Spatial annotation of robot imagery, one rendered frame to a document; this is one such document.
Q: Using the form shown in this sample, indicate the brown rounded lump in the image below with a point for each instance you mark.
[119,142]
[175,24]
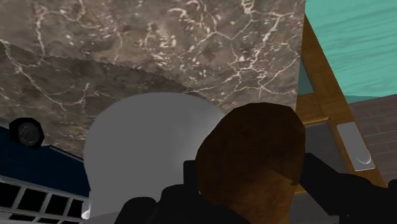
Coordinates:
[251,155]

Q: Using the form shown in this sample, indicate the wooden cabinet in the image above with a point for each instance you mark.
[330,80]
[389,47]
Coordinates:
[322,93]

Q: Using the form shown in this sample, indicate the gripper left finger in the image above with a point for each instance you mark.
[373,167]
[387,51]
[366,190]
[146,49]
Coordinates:
[173,204]

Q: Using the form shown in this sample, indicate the dark blue toy truck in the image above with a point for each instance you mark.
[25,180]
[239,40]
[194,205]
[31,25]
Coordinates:
[37,167]

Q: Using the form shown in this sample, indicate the white dome-shaped object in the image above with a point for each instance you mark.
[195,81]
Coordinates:
[139,149]

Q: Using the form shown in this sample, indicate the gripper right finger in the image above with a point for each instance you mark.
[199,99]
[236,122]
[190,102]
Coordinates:
[356,201]

